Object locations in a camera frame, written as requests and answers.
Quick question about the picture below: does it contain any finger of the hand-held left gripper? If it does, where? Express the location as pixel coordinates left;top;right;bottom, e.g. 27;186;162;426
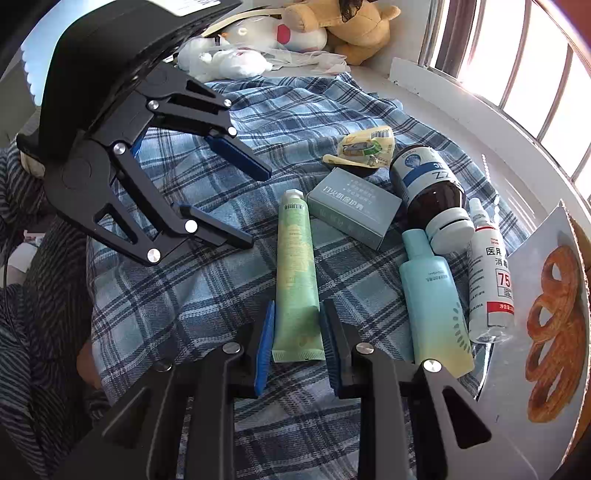
88;138;256;267
131;69;273;182

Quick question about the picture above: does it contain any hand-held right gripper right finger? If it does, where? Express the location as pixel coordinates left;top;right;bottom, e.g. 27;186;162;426
320;299;543;480

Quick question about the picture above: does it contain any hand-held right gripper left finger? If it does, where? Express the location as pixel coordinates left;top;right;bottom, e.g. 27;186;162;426
51;300;278;480

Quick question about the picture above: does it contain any light green tube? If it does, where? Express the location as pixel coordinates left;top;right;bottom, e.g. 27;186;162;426
271;189;326;363

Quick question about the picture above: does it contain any teal bottle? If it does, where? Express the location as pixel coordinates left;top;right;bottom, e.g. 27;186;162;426
399;228;476;379

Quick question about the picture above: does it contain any grey cardboard box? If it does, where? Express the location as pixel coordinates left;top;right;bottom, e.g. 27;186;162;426
307;167;402;252

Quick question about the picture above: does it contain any yellow green snack packet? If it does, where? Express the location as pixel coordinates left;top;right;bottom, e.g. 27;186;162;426
322;127;396;172

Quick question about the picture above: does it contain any clear spray bottle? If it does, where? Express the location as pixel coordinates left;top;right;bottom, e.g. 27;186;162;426
467;198;516;343

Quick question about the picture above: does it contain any brown medicine bottle white cap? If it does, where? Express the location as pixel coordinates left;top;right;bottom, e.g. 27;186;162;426
389;145;476;254

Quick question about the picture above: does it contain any cardboard box with cookie print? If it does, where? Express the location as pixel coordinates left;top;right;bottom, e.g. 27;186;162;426
478;198;591;480

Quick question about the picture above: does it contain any blue plaid blanket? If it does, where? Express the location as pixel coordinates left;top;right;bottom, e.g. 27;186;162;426
85;71;532;480

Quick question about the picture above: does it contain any small white plush toy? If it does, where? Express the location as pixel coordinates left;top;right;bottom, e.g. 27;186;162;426
178;37;273;83

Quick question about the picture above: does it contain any clear plastic bag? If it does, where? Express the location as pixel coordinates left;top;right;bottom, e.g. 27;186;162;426
265;46;352;75

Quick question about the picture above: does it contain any white plush with red patch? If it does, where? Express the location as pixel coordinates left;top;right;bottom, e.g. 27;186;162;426
219;18;328;52

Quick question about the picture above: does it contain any yellow plush dog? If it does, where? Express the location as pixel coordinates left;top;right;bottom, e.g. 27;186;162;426
281;0;402;66

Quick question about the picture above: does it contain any black lace ribbon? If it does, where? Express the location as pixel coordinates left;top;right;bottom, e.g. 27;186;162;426
339;0;370;24

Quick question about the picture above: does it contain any barred window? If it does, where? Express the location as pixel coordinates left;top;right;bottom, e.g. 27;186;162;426
418;0;591;208

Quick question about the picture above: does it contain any beige strap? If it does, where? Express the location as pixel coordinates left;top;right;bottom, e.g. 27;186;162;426
203;9;284;38

